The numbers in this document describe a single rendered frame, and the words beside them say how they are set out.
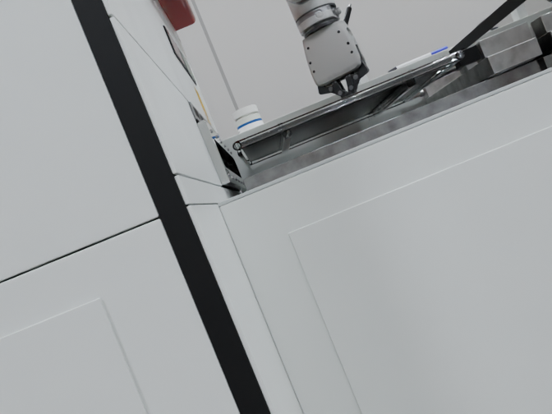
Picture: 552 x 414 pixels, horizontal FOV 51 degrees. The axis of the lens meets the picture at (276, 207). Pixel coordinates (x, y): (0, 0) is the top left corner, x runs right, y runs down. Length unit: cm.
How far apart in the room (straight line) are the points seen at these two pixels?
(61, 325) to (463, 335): 42
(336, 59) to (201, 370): 79
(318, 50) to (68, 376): 83
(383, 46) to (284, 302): 206
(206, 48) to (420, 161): 212
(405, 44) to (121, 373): 230
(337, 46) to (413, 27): 153
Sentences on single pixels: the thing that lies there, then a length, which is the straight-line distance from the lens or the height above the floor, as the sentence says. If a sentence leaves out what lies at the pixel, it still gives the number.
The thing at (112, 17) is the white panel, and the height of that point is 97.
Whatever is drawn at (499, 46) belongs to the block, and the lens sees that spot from 97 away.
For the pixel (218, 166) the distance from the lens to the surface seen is 81.
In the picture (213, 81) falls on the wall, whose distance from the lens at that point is 267.
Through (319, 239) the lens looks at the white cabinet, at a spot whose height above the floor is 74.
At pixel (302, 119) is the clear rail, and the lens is 86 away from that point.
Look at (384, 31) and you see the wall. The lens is 263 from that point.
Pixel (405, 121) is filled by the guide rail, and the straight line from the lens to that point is 94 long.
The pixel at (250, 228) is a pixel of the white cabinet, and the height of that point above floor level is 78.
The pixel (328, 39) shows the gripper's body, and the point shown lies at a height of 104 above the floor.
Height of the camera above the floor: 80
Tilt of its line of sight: level
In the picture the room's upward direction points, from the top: 22 degrees counter-clockwise
